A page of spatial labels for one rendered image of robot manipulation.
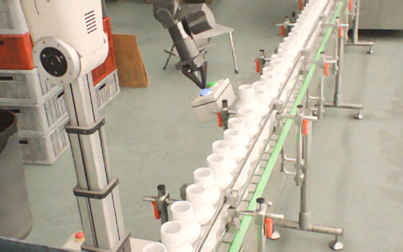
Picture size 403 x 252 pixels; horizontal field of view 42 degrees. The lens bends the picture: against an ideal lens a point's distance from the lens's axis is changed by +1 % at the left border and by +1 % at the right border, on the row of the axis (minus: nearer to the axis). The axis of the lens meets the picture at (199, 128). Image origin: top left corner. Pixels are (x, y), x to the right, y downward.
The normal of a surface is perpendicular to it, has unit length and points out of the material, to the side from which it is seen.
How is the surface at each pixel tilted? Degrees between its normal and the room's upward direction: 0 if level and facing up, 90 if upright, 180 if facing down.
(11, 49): 90
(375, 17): 90
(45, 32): 101
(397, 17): 90
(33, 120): 90
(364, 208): 0
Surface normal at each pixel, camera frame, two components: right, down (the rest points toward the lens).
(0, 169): 0.79, 0.27
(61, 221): -0.07, -0.90
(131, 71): -0.29, 0.57
